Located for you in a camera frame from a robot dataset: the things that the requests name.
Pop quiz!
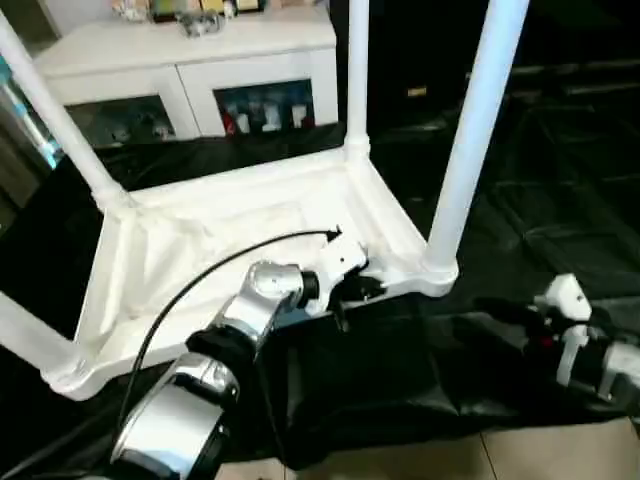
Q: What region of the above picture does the black work mat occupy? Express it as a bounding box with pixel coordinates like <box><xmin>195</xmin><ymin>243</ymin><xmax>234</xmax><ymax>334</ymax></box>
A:
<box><xmin>0</xmin><ymin>95</ymin><xmax>640</xmax><ymax>471</ymax></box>

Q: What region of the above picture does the white upturned plastic table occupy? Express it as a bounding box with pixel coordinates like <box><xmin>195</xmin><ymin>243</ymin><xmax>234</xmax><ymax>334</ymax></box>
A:
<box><xmin>40</xmin><ymin>155</ymin><xmax>461</xmax><ymax>401</ymax></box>

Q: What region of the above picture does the grey curtain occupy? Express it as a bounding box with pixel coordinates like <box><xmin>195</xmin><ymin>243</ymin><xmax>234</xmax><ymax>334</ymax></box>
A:
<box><xmin>0</xmin><ymin>60</ymin><xmax>59</xmax><ymax>206</ymax></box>

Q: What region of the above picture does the black case with yellow label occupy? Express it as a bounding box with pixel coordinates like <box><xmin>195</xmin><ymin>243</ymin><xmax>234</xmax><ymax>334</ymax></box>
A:
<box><xmin>335</xmin><ymin>0</ymin><xmax>640</xmax><ymax>126</ymax></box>

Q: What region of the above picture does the white glass-door cabinet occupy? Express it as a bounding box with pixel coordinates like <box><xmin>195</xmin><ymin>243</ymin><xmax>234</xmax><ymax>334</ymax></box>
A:
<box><xmin>35</xmin><ymin>0</ymin><xmax>339</xmax><ymax>146</ymax></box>

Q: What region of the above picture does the grey crumpled object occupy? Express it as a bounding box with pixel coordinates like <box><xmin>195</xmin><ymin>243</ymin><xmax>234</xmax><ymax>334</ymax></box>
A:
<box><xmin>178</xmin><ymin>10</ymin><xmax>225</xmax><ymax>39</ymax></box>

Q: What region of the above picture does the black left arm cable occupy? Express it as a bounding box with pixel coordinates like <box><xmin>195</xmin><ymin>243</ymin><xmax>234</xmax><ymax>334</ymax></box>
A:
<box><xmin>110</xmin><ymin>228</ymin><xmax>343</xmax><ymax>451</ymax></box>

